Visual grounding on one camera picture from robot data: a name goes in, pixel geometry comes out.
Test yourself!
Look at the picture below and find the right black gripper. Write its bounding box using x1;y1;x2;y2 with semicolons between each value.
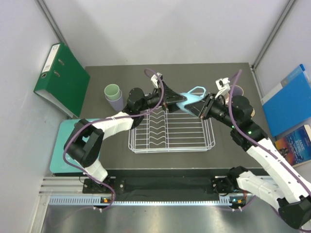
185;92;238;129

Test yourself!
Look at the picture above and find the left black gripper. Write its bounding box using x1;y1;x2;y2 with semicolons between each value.
138;80;186;113

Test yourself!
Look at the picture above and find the blue mug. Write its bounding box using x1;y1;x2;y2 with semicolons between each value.
176;86;207;117

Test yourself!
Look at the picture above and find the white wire dish rack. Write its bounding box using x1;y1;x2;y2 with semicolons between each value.
128;107;216;153

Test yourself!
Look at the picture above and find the pink mug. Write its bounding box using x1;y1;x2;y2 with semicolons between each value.
225;85;244;104

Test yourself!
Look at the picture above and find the purple cup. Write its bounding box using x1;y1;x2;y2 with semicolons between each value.
105;91;124;112

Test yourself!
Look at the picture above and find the cream mug black handle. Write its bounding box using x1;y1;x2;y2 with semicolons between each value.
251;109;256;118

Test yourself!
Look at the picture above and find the green cup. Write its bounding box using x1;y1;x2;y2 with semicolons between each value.
104;84;121;101

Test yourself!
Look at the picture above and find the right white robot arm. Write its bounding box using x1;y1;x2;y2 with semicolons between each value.
184;94;311;229

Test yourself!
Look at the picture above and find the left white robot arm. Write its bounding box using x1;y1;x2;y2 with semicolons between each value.
64;83;187;193

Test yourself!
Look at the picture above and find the blue folder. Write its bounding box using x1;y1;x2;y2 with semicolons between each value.
261;64;311;137

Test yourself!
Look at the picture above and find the Jane Eyre book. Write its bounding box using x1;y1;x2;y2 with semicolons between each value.
275;125;311;167

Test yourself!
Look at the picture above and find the teal cutting board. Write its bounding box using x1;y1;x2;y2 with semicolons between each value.
50;119;82;174

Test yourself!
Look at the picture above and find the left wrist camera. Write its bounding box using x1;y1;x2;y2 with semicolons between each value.
150;72;162;89

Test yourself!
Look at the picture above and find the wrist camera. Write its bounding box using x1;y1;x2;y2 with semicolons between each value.
215;78;230;98
150;72;162;89

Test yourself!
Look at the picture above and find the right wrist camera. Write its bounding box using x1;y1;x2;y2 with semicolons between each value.
215;78;230;98

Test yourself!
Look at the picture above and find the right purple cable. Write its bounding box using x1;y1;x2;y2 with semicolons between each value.
228;69;311;231

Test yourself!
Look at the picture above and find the purple cable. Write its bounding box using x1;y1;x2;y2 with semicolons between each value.
228;69;311;231
63;68;164;211

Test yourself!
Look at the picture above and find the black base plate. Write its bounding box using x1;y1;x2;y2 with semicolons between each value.
82;167;268;201

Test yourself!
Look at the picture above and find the green ring binder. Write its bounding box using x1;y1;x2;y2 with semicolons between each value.
34;43;90;118

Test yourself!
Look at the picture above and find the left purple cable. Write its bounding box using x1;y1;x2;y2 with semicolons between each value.
63;68;164;211

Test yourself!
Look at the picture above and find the aluminium rail frame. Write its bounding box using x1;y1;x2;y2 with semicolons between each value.
29;169;293;233

